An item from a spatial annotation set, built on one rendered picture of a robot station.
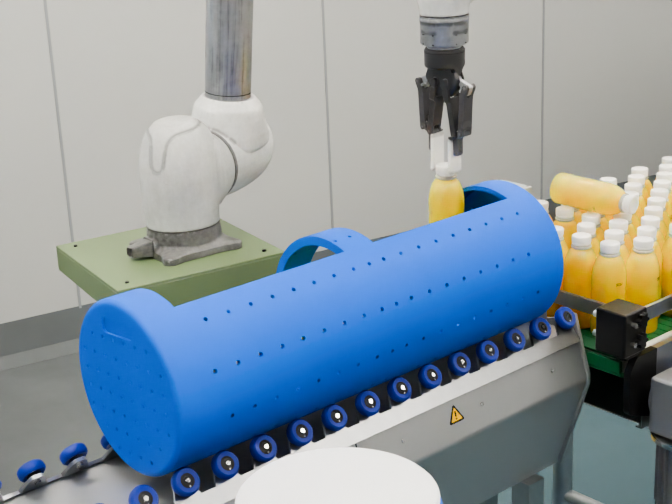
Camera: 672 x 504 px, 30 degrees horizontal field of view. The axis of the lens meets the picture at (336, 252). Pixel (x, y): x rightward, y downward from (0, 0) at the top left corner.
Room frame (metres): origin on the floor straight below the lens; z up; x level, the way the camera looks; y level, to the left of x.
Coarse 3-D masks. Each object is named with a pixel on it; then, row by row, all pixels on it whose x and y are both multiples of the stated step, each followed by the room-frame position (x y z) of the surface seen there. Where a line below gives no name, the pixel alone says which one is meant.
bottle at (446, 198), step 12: (444, 180) 2.27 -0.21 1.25; (456, 180) 2.28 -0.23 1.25; (432, 192) 2.27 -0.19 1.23; (444, 192) 2.26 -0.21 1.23; (456, 192) 2.26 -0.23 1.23; (432, 204) 2.27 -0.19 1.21; (444, 204) 2.25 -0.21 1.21; (456, 204) 2.26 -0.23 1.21; (432, 216) 2.27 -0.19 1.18; (444, 216) 2.25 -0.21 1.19
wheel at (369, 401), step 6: (366, 390) 1.94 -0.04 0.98; (360, 396) 1.92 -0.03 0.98; (366, 396) 1.93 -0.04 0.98; (372, 396) 1.93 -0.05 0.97; (360, 402) 1.91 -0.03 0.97; (366, 402) 1.92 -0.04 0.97; (372, 402) 1.92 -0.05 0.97; (378, 402) 1.93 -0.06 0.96; (360, 408) 1.91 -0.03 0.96; (366, 408) 1.91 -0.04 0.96; (372, 408) 1.92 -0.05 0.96; (378, 408) 1.92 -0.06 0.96; (366, 414) 1.91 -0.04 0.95; (372, 414) 1.91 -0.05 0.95
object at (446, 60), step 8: (464, 48) 2.28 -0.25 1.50; (424, 56) 2.28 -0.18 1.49; (432, 56) 2.26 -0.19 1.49; (440, 56) 2.25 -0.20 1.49; (448, 56) 2.25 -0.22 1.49; (456, 56) 2.25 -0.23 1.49; (464, 56) 2.27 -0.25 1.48; (424, 64) 2.28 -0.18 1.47; (432, 64) 2.26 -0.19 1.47; (440, 64) 2.25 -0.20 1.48; (448, 64) 2.25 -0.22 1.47; (456, 64) 2.25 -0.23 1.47; (464, 64) 2.27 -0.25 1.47; (432, 72) 2.29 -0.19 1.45; (440, 72) 2.28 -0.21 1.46; (448, 72) 2.26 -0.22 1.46; (456, 72) 2.25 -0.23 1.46; (440, 80) 2.28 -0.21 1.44; (448, 80) 2.26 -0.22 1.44; (456, 80) 2.25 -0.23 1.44; (440, 88) 2.28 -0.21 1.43; (456, 88) 2.26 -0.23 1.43
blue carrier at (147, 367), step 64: (512, 192) 2.25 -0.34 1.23; (384, 256) 1.98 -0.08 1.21; (448, 256) 2.04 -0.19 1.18; (512, 256) 2.12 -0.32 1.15; (128, 320) 1.72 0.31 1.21; (192, 320) 1.73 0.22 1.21; (256, 320) 1.78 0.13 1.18; (320, 320) 1.83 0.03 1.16; (384, 320) 1.91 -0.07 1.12; (448, 320) 2.00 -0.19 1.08; (512, 320) 2.14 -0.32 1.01; (128, 384) 1.74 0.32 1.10; (192, 384) 1.66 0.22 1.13; (256, 384) 1.73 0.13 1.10; (320, 384) 1.82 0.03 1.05; (128, 448) 1.75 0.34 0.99; (192, 448) 1.67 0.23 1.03
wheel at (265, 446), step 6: (258, 438) 1.78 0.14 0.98; (264, 438) 1.79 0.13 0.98; (270, 438) 1.79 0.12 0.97; (252, 444) 1.77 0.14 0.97; (258, 444) 1.78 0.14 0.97; (264, 444) 1.78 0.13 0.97; (270, 444) 1.78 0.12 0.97; (276, 444) 1.79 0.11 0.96; (252, 450) 1.77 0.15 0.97; (258, 450) 1.77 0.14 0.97; (264, 450) 1.77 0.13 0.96; (270, 450) 1.78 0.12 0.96; (276, 450) 1.78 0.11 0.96; (252, 456) 1.77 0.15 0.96; (258, 456) 1.76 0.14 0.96; (264, 456) 1.77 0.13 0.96; (270, 456) 1.77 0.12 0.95; (264, 462) 1.77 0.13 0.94
